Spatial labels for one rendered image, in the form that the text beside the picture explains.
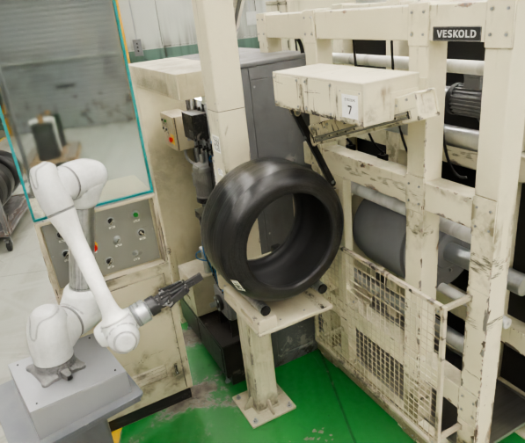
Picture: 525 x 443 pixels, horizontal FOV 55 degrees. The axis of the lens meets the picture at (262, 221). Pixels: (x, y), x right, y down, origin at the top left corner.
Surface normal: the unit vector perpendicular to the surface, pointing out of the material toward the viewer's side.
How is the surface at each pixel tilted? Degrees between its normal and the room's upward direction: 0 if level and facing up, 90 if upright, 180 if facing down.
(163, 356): 90
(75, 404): 90
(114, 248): 90
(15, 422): 0
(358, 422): 0
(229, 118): 90
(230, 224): 69
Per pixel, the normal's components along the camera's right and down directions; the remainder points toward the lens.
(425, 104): 0.41, 0.01
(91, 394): 0.61, 0.26
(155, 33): 0.13, 0.39
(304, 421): -0.10, -0.91
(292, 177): 0.34, -0.48
